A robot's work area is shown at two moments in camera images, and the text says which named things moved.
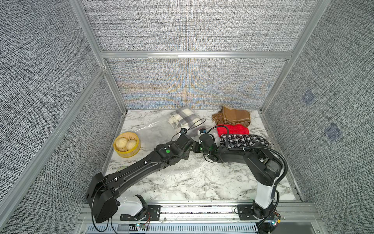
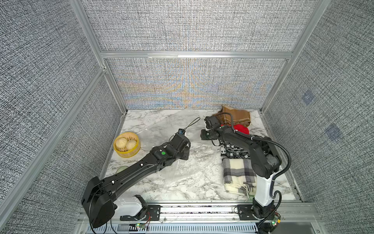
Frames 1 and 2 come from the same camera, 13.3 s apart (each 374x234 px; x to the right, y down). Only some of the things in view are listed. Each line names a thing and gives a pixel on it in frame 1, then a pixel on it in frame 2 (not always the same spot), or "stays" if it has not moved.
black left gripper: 186,156 stays
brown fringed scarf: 228,116 stays
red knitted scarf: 233,129 stays
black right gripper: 195,146 to 202,134
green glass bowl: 121,168 stays
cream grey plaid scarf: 184,117 to 239,176
